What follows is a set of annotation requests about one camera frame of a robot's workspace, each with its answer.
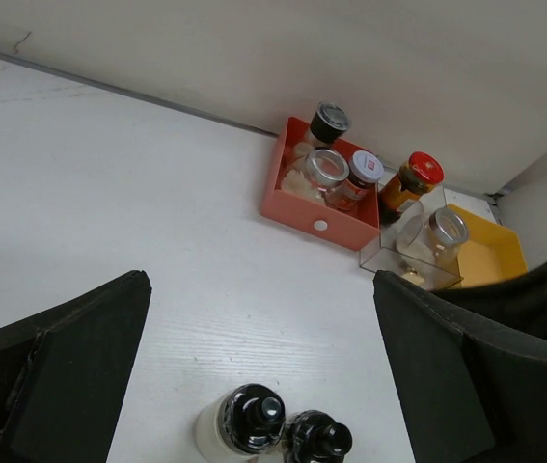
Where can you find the black-cap brown spice bottle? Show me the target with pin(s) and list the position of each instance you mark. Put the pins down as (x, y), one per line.
(313, 436)

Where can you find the silver-cap white spice shaker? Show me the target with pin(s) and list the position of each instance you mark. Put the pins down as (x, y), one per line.
(328, 124)

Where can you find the silver-lid clear glass jar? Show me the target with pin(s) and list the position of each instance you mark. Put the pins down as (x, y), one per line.
(315, 175)

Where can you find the black-cap white spice bottle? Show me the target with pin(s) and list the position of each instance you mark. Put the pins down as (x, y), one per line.
(241, 425)

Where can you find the red-lid dark sauce jar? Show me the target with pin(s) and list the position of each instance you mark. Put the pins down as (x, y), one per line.
(419, 175)

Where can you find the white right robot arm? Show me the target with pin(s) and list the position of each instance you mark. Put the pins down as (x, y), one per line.
(519, 303)

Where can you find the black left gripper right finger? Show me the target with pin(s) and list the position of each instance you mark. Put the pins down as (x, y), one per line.
(470, 388)

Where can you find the white-lid small brown jar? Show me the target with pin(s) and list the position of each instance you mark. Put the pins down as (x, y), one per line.
(365, 170)

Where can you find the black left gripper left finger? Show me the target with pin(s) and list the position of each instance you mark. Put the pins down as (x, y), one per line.
(64, 373)

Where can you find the clear plastic bin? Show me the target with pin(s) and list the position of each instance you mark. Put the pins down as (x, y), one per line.
(381, 253)

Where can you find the yellow plastic bin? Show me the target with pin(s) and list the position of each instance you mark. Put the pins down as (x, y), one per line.
(492, 254)

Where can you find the red plastic bin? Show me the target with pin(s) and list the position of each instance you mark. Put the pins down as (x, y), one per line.
(352, 230)

